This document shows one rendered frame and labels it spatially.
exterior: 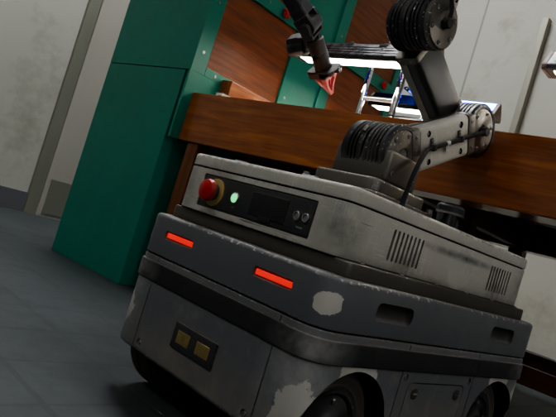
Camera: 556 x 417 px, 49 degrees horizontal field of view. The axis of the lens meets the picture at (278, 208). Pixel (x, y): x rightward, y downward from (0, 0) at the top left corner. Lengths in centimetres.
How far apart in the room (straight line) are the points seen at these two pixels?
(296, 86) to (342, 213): 188
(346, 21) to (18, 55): 197
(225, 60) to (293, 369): 173
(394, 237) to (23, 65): 321
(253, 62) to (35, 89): 179
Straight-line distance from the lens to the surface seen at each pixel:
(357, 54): 228
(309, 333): 88
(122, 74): 266
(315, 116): 189
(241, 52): 250
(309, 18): 196
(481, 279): 128
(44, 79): 401
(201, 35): 235
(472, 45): 451
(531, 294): 383
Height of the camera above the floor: 39
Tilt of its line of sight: 1 degrees up
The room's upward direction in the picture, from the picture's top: 17 degrees clockwise
